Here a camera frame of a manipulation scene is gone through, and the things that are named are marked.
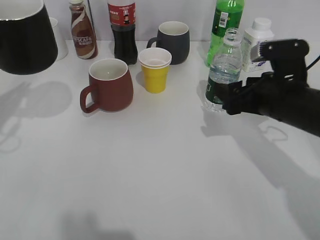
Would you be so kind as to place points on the white ceramic mug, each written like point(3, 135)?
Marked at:
point(60, 41)

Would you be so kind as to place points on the cola bottle red label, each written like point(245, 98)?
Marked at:
point(122, 17)

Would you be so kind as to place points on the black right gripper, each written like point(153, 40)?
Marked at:
point(268, 89)

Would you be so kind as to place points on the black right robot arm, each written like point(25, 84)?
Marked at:
point(289, 101)

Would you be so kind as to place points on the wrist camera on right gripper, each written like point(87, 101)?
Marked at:
point(286, 56)

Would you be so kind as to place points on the clear water bottle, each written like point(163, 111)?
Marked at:
point(224, 70)

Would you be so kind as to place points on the dark grey ceramic mug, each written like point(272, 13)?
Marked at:
point(173, 36)

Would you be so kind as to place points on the white milk carton bottle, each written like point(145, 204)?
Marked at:
point(259, 32)

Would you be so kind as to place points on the green soda bottle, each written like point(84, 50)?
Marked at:
point(227, 14)

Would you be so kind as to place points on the yellow paper cup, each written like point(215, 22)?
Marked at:
point(155, 64)

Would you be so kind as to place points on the Nescafe coffee bottle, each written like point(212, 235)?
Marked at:
point(82, 31)

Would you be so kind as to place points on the red-brown ceramic mug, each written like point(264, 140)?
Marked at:
point(110, 87)

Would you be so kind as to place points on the black ceramic mug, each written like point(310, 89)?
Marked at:
point(27, 41)

